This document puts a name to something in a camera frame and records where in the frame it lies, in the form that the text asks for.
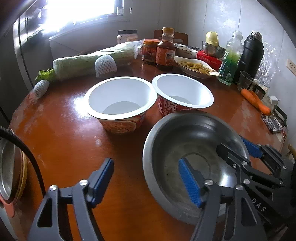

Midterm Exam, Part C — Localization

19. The round metal pan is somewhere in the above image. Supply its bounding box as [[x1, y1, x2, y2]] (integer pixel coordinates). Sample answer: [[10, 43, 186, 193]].
[[0, 138, 23, 203]]

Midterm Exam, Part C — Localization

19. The red instant noodle bowl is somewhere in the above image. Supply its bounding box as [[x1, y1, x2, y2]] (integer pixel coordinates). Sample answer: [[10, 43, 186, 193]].
[[84, 76, 158, 135]]

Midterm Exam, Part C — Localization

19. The yellow shell-shaped plate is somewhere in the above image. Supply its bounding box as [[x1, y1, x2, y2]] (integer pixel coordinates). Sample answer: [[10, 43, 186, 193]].
[[14, 152, 28, 203]]

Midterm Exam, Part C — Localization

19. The metal tool set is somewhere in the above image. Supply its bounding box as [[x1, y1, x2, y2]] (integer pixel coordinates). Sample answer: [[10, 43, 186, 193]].
[[261, 104, 287, 133]]

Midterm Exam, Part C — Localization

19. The orange carrot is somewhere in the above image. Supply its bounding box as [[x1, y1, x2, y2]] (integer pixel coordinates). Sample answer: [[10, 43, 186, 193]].
[[240, 88, 271, 115]]

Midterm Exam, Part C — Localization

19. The glass cup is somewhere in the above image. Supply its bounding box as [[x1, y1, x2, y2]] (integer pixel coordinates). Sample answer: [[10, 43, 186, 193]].
[[237, 71, 254, 91]]

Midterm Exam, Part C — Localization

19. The red packet box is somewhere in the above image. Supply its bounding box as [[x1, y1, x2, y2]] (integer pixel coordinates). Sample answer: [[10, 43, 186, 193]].
[[197, 51, 222, 71]]

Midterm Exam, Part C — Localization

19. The white dish of food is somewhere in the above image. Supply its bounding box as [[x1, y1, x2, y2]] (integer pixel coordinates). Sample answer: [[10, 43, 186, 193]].
[[174, 56, 221, 79]]

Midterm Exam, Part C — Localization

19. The black thermos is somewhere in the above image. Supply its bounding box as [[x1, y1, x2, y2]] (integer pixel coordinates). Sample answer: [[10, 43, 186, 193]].
[[233, 31, 264, 83]]

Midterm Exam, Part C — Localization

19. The green liquid plastic bottle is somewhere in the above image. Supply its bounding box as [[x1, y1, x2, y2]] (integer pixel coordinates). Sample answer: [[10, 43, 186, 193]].
[[218, 30, 243, 85]]

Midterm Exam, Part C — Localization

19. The small steel bowl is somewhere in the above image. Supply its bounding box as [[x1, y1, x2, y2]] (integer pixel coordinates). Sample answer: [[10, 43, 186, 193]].
[[202, 41, 226, 59]]

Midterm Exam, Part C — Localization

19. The white ceramic bowl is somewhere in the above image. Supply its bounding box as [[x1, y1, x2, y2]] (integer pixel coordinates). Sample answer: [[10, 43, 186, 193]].
[[176, 46, 198, 59]]

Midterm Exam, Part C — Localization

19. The brown sauce bottle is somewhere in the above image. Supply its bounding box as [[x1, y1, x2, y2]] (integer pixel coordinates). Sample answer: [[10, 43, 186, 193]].
[[156, 27, 176, 71]]

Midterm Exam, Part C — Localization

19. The yellow object in bowl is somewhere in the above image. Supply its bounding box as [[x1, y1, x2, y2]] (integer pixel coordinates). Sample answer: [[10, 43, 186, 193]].
[[206, 31, 219, 47]]

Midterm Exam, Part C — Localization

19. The wooden chair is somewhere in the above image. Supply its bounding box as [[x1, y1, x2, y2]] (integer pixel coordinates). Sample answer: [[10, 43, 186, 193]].
[[154, 30, 188, 46]]

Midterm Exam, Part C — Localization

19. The foam-netted fruit left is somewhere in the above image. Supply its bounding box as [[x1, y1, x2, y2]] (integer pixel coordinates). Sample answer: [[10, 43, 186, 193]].
[[33, 80, 50, 98]]

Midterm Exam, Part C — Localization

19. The foam-netted fruit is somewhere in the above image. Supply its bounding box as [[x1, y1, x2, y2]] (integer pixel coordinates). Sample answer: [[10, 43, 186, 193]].
[[33, 80, 50, 98], [94, 55, 117, 78]]

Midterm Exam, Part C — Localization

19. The red chili sauce jar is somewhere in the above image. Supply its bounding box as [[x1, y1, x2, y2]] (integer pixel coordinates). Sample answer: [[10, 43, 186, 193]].
[[141, 39, 160, 65]]

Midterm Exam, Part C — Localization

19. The green lettuce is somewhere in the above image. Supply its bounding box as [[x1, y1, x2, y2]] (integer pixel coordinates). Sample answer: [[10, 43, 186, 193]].
[[35, 68, 57, 83]]

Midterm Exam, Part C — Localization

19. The wrapped napa cabbage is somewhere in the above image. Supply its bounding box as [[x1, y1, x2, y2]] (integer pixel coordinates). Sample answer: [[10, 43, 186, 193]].
[[53, 40, 144, 81]]

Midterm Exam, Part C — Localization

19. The foam-netted fruit right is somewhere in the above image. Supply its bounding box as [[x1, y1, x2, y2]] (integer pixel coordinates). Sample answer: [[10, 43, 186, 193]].
[[94, 55, 117, 78]]

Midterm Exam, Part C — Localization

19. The dark refrigerator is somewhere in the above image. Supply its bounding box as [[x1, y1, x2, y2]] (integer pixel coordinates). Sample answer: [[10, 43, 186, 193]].
[[1, 1, 53, 122]]

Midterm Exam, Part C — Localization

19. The clear jar black lid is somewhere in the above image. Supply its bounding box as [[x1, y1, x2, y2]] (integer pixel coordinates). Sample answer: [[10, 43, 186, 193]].
[[117, 30, 138, 44]]

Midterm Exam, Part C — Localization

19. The wall power socket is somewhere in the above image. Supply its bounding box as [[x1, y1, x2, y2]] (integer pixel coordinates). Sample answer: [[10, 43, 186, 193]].
[[286, 59, 296, 76]]

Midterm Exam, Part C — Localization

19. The black cable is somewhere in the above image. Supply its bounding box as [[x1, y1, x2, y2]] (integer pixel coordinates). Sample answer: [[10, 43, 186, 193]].
[[0, 126, 47, 197]]

